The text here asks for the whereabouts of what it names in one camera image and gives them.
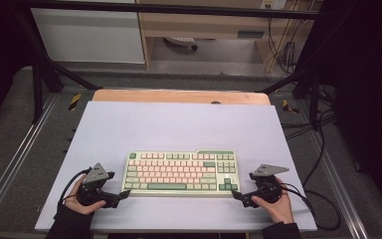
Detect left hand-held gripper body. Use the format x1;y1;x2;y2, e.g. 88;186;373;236
76;162;122;209

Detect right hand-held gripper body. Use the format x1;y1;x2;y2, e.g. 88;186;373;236
241;163;290;209

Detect green and cream mechanical keyboard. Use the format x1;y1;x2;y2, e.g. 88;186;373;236
121;148;242;198

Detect person's right hand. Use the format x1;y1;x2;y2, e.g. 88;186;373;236
252;177;295;225

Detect person's left hand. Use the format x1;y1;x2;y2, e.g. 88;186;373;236
64;174;107;216

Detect yellow and black tape strip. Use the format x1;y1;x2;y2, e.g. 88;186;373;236
68;93;83;112
282;99;300;115

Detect wooden table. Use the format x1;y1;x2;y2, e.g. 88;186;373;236
92;89;273;107

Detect white cabinet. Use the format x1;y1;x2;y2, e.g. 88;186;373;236
30;0;146;65

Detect white chair base with caster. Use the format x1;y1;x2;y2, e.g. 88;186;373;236
162;36;200;52

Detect light wooden desk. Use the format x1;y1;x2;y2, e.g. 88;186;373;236
135;0;323;73

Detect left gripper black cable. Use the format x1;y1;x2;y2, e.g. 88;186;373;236
57;167;93;209

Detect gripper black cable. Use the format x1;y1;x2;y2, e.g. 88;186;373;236
57;167;93;209
279;181;342;232

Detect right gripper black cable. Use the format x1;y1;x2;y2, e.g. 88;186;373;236
279;181;342;232

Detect silver metal floor rail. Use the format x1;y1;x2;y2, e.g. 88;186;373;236
311;132;370;239
0;94;60;227

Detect black floor cables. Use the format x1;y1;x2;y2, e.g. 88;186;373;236
280;84;338;187

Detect black metal frame stand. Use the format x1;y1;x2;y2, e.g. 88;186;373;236
260;56;324;131
13;9;104;124

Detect hanging black cable bundle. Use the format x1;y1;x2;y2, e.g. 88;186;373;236
267;14;308;76

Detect black metal frame crossbar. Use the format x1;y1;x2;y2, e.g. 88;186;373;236
13;1;324;20

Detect white wall power outlet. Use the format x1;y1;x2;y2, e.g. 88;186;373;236
260;0;288;11

